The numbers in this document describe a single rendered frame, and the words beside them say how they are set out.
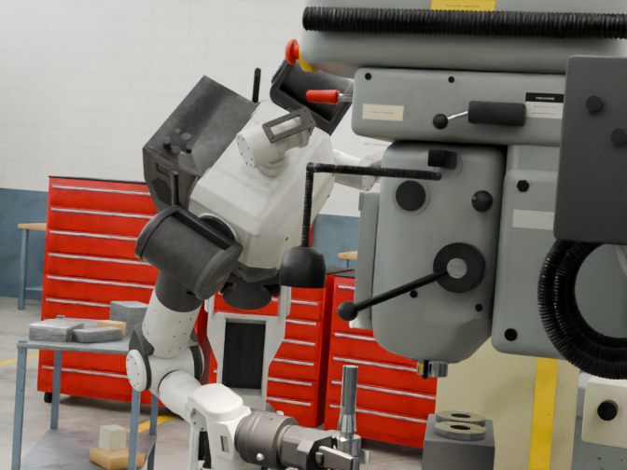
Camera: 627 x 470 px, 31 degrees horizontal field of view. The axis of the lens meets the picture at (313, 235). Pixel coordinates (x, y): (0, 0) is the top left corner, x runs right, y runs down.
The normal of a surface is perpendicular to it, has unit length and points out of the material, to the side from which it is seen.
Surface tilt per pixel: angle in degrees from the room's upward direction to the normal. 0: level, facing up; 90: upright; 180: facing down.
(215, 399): 18
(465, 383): 90
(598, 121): 90
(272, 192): 58
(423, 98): 90
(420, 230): 90
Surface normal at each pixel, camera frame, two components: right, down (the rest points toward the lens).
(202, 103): 0.10, -0.49
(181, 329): 0.42, 0.75
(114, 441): 0.62, 0.08
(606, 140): -0.31, 0.03
